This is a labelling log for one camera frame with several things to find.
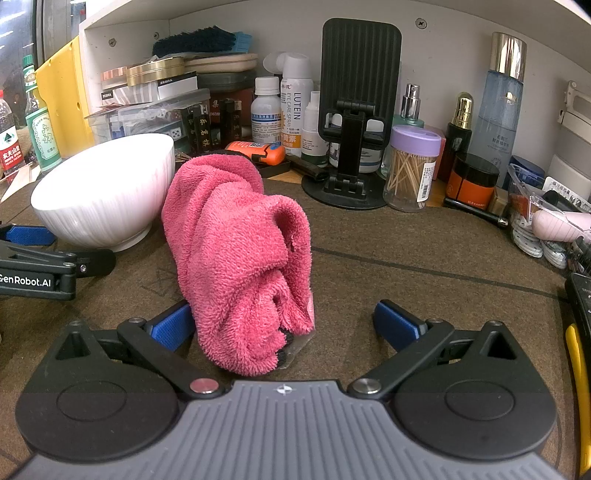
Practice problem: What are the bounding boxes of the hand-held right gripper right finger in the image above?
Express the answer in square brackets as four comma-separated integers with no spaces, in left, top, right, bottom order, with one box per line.
[347,300,519,400]

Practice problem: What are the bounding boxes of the black cosmetic pencil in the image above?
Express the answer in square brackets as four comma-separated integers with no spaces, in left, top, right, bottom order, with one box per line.
[443,196,509,228]

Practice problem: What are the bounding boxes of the black bristle brush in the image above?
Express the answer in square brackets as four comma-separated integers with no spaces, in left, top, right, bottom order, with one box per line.
[152,26,253,59]

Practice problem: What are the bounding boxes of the white spray can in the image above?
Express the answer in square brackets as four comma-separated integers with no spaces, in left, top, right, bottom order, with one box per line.
[280,52,315,158]

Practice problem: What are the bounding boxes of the white ribbed bowl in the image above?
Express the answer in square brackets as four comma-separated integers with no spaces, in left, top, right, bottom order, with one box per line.
[30,134,177,253]

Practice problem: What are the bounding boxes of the black gold-lettered tile set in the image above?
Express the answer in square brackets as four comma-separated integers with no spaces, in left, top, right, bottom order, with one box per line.
[187,99,243,149]

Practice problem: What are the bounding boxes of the blue-lidded jar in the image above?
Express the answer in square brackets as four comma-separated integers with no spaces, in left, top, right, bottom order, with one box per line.
[510,155,546,186]

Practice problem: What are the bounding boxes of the clear perfume spray bottle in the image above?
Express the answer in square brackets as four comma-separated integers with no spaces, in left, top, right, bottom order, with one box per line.
[392,83,425,130]

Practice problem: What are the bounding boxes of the green glass bottle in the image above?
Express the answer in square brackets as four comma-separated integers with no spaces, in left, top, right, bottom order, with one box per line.
[21,54,64,174]

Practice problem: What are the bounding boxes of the clear plastic storage box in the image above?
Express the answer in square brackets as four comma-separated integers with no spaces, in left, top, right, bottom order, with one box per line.
[85,89,211,149]

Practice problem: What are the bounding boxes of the white dotted pads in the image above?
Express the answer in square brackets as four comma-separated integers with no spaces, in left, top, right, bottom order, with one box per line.
[512,216,569,269]

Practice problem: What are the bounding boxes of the copper tape roll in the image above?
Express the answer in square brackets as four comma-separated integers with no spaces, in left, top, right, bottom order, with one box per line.
[100,66,128,91]

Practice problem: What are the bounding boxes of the pink terry towel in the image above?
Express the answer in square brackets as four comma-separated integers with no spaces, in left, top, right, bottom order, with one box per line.
[161,154,316,377]

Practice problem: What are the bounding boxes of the red-label water bottle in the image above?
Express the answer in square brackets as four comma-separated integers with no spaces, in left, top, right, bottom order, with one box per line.
[0,89,27,176]

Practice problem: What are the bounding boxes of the black gold-capped serum bottle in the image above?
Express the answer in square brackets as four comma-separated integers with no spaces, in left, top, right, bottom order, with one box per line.
[437,92,474,184]

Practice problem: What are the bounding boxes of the black orange cream jar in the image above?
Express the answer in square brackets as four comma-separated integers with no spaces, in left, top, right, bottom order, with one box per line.
[445,153,501,206]

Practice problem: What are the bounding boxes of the gold metal tin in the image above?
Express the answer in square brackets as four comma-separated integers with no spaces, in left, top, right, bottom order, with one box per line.
[126,57,197,86]

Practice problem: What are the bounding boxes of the clear plastic case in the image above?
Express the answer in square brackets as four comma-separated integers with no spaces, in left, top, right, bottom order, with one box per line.
[507,163,591,222]

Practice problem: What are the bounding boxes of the orange tube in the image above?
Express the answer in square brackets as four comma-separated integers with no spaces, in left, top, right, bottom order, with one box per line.
[224,140,287,167]

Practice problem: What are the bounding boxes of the white black-label box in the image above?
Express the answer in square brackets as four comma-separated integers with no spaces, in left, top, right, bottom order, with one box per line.
[100,76,199,105]

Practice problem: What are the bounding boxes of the black ribbed tray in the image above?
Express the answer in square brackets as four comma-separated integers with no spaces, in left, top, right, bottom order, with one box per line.
[175,147,292,179]

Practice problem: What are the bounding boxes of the white shelf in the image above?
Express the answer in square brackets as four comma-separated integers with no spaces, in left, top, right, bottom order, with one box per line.
[78,0,591,139]

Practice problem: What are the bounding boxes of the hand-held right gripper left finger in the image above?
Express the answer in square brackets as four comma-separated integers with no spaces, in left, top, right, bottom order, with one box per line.
[54,301,228,398]

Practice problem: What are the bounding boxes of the white medicine bottle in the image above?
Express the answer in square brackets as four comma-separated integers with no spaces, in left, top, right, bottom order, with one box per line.
[251,76,283,144]

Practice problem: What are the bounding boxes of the small white dropper bottle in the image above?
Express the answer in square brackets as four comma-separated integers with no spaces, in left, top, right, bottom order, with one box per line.
[302,91,330,167]

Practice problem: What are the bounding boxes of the white dark-label jar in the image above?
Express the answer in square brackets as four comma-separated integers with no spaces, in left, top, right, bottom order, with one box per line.
[329,115,384,174]

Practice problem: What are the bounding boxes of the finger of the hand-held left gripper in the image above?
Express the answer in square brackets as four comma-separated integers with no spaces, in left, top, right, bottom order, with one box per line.
[0,224,57,246]
[0,242,116,279]

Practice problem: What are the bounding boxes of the tall blue lotion bottle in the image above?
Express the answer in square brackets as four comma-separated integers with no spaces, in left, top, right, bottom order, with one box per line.
[469,32,528,175]

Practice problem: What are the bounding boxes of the black phone stand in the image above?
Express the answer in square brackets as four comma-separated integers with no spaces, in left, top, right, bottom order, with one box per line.
[301,17,402,211]

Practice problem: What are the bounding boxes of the yellow-handled pliers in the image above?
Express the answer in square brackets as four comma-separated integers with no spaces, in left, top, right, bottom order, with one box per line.
[565,323,591,403]

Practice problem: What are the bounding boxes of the black digital device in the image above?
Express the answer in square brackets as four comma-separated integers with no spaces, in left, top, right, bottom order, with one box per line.
[565,272,591,338]

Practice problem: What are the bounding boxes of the toothpick jar purple lid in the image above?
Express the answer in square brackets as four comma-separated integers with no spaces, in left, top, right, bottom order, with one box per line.
[382,124,442,213]

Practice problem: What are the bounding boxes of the pink handheld device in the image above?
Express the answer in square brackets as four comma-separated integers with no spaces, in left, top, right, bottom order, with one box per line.
[530,209,591,243]

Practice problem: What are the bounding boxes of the cardboard piece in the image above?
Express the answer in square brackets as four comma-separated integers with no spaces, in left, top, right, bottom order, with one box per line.
[0,165,42,199]

